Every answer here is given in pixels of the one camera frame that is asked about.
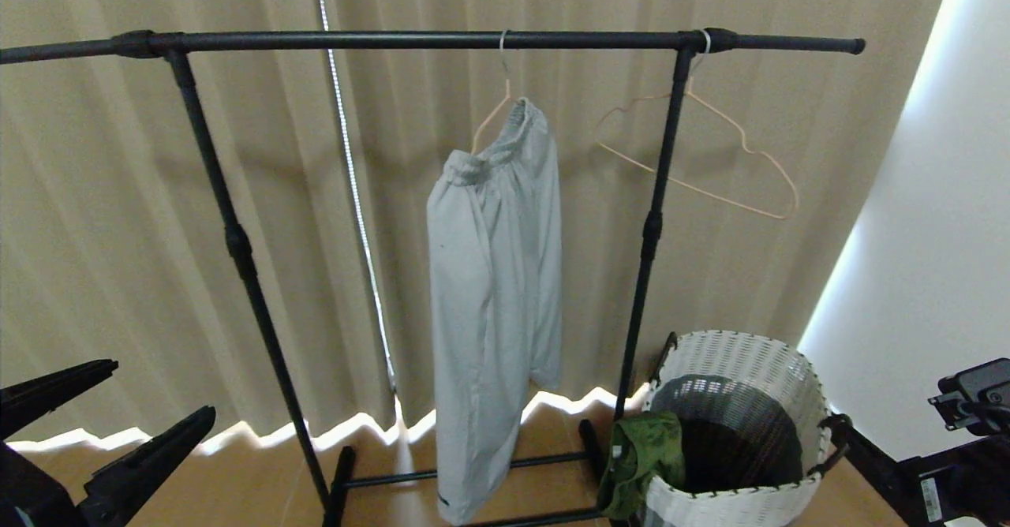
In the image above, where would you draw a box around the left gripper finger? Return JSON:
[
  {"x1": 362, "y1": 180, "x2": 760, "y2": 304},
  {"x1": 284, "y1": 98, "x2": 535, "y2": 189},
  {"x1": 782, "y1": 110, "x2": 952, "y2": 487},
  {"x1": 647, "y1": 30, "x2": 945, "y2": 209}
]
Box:
[
  {"x1": 75, "y1": 406, "x2": 216, "y2": 527},
  {"x1": 0, "y1": 359, "x2": 119, "y2": 439}
]

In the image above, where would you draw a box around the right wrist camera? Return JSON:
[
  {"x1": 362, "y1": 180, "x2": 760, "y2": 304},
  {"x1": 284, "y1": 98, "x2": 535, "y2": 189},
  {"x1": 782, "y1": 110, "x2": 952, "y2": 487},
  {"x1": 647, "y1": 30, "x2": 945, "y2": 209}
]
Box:
[{"x1": 929, "y1": 357, "x2": 1010, "y2": 437}]

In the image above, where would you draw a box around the black clothes rack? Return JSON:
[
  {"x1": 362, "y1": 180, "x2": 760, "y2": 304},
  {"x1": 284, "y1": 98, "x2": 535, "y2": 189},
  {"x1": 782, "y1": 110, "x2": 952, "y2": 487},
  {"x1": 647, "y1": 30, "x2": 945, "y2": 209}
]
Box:
[{"x1": 0, "y1": 28, "x2": 866, "y2": 527}]

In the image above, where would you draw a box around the beige curtain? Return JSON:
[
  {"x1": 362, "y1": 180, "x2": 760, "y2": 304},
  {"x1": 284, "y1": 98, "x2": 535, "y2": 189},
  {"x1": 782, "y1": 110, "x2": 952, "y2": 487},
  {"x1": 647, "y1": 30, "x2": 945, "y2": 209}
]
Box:
[{"x1": 0, "y1": 0, "x2": 956, "y2": 449}]

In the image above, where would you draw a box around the white laundry basket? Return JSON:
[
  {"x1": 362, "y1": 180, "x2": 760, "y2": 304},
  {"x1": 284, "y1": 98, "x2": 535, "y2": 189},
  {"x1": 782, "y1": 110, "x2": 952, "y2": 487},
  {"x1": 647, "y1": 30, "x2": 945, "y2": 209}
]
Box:
[{"x1": 641, "y1": 330, "x2": 855, "y2": 527}]

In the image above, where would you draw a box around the green garment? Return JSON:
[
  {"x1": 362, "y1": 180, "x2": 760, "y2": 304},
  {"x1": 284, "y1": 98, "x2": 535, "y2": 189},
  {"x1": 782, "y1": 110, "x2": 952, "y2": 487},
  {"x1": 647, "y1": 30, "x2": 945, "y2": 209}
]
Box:
[{"x1": 597, "y1": 410, "x2": 686, "y2": 520}]

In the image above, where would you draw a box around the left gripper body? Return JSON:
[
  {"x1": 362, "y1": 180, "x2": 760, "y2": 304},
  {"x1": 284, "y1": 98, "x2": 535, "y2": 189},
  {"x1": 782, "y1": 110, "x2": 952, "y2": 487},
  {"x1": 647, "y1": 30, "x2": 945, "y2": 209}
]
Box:
[{"x1": 0, "y1": 440, "x2": 89, "y2": 527}]

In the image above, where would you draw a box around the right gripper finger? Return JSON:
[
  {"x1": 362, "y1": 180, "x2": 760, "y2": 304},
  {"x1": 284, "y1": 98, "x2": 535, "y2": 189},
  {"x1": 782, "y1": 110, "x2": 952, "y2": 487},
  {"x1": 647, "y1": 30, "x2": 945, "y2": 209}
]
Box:
[{"x1": 846, "y1": 418, "x2": 918, "y2": 521}]

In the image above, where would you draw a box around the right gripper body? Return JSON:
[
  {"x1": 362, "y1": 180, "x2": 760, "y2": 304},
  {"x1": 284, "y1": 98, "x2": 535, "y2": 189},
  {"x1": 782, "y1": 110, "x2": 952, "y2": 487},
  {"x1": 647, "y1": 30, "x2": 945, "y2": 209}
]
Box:
[{"x1": 900, "y1": 436, "x2": 1010, "y2": 527}]

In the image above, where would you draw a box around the pink clothes hanger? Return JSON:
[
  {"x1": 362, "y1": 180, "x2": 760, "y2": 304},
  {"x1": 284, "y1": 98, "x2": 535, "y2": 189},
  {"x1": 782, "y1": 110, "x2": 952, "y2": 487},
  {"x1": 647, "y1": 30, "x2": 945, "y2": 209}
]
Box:
[
  {"x1": 593, "y1": 34, "x2": 799, "y2": 220},
  {"x1": 471, "y1": 30, "x2": 514, "y2": 155}
]

